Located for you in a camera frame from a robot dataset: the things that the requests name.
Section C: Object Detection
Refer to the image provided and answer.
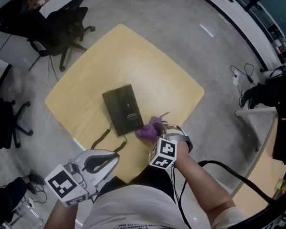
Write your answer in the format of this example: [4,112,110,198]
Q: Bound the black mesh office chair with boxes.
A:
[0,0,98,75]

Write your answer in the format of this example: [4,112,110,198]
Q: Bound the light wooden desk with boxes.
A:
[40,19,209,188]

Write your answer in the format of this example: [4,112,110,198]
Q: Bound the white power strip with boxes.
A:
[232,70,241,88]

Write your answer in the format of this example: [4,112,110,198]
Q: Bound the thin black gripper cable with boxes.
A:
[165,164,199,229]

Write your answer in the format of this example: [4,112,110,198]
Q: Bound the person's right forearm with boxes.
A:
[168,140,241,228]

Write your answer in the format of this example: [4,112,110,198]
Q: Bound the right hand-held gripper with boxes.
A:
[148,123,195,172]

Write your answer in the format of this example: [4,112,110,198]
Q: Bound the person's black trousers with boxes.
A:
[98,160,179,204]

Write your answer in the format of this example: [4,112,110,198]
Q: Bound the white floor cable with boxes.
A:
[202,64,235,89]

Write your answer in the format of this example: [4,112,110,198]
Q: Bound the black floor cable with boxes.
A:
[229,61,259,85]

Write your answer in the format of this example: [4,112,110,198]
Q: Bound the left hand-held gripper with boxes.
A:
[42,146,121,211]

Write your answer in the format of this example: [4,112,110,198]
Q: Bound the white table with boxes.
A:
[38,0,100,22]

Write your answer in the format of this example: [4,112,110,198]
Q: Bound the clear plastic box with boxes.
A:
[10,195,45,229]

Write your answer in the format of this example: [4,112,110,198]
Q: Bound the black equipment pile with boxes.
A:
[236,66,286,162]

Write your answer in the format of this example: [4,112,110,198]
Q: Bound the black bag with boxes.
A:
[0,175,29,227]

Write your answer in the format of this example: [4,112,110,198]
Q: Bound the person's left forearm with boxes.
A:
[43,198,80,229]

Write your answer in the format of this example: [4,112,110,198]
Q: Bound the person's white printed shirt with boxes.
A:
[81,180,251,229]

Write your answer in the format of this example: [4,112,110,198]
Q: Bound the long white counter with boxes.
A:
[196,0,286,73]

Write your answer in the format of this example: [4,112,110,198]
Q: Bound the black desk phone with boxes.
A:
[99,82,147,139]

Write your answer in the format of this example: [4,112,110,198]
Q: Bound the thick black gripper cable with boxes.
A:
[195,159,280,204]

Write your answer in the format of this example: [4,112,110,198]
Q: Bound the purple cloth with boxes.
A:
[134,110,171,146]

